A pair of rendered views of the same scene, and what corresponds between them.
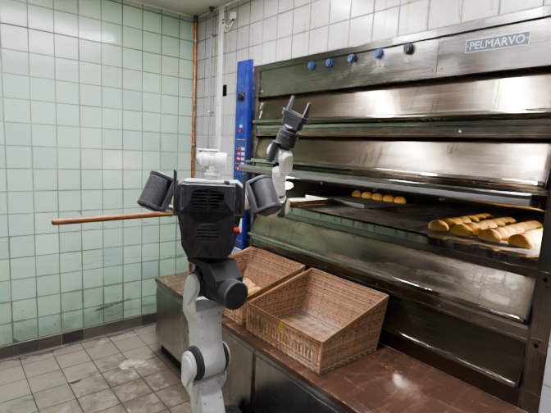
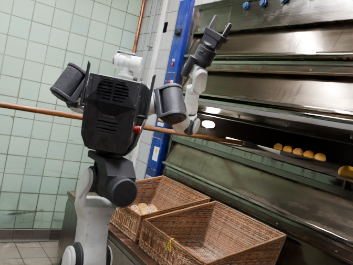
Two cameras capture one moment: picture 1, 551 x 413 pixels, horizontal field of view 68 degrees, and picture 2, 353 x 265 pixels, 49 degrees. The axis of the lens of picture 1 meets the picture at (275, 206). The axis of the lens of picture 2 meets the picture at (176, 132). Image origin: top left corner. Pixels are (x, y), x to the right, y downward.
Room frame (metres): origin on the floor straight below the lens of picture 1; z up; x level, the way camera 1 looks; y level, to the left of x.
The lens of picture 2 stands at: (0.04, -0.17, 1.32)
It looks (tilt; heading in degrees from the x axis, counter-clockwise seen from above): 3 degrees down; 6
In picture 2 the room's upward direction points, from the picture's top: 12 degrees clockwise
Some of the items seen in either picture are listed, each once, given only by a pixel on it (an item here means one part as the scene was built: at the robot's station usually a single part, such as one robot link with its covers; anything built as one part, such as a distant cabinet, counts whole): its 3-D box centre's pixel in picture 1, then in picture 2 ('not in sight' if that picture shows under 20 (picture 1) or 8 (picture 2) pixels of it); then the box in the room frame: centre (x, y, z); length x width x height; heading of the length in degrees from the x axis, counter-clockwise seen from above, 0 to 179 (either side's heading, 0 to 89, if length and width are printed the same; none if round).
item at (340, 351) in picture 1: (315, 312); (208, 241); (2.00, -0.23, 0.72); 0.56 x 0.49 x 0.28; 40
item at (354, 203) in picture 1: (348, 200); (267, 148); (3.00, -0.54, 1.20); 0.55 x 0.36 x 0.03; 41
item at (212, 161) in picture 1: (213, 163); (128, 65); (1.69, 0.26, 1.47); 0.10 x 0.07 x 0.09; 95
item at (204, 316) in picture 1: (207, 323); (94, 222); (1.66, 0.27, 0.78); 0.18 x 0.15 x 0.47; 131
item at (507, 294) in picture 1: (350, 248); (256, 185); (2.19, -0.42, 1.02); 1.79 x 0.11 x 0.19; 40
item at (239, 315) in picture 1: (247, 280); (151, 204); (2.46, 0.15, 0.72); 0.56 x 0.49 x 0.28; 41
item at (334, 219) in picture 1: (355, 223); (265, 160); (2.20, -0.44, 1.16); 1.80 x 0.06 x 0.04; 40
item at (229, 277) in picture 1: (217, 279); (111, 176); (1.61, 0.22, 1.00); 0.28 x 0.13 x 0.18; 41
